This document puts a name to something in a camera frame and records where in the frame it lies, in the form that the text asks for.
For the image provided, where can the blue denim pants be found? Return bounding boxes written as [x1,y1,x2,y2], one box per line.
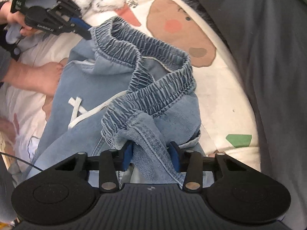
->
[33,17,201,184]

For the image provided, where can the person's left hand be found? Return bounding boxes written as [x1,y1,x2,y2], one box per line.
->
[0,2,37,36]

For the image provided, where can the cream bear print bedsheet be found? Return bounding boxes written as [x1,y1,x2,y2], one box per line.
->
[1,0,260,174]

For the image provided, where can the dark grey pillow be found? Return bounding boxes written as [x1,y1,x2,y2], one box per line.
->
[198,0,306,229]

